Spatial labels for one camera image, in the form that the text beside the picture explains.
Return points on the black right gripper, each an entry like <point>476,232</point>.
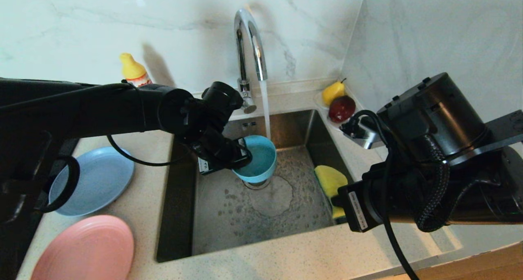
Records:
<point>367,206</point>

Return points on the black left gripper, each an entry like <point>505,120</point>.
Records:
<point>220,153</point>

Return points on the teal bowl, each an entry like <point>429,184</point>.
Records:
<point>261,157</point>

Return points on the yellow green sponge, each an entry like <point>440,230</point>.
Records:
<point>329,180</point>

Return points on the chrome gooseneck faucet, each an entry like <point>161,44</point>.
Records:
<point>245,18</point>

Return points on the yellow-capped detergent bottle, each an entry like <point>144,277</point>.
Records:
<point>131,67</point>

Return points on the blue-grey plate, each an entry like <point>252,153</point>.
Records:
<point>102,178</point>

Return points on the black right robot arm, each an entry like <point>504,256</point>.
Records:
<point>449,108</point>

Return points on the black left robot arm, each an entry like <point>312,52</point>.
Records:
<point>81,108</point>

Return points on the stainless steel sink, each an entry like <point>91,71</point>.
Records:
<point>229,227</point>

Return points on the round metal drain strainer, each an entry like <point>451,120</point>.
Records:
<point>256,185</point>

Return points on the running water stream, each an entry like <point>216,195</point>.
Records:
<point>265,108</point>

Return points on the small white dish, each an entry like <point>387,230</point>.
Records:
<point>333,125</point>

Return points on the dark red apple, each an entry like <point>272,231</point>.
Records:
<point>340,109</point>

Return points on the yellow pear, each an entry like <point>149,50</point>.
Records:
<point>331,92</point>

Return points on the pink plate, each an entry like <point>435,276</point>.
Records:
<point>83,251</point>

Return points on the black glass cooktop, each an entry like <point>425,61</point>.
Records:
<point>16,255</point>

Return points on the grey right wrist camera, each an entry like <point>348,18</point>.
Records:
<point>363,139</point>

